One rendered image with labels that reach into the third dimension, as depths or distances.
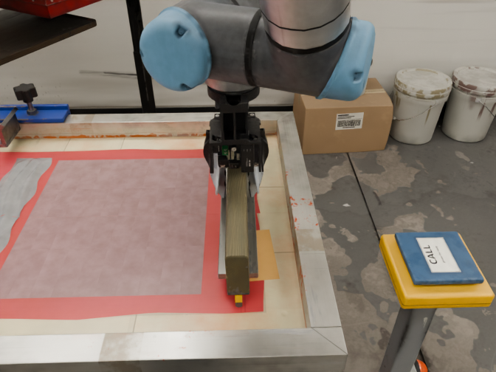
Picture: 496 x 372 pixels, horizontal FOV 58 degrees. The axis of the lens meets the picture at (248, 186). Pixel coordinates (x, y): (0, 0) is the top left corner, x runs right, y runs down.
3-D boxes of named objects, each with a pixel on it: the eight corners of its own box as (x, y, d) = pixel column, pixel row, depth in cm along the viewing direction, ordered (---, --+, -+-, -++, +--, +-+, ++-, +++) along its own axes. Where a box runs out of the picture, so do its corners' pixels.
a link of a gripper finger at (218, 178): (205, 214, 71) (211, 167, 65) (207, 190, 76) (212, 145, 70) (224, 216, 71) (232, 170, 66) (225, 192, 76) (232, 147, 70)
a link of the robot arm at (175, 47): (235, 28, 39) (277, -8, 46) (124, 13, 42) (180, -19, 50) (238, 109, 44) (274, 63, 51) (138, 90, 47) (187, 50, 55)
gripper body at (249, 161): (209, 177, 64) (203, 102, 57) (211, 143, 71) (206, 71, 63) (263, 176, 64) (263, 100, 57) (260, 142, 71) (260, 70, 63)
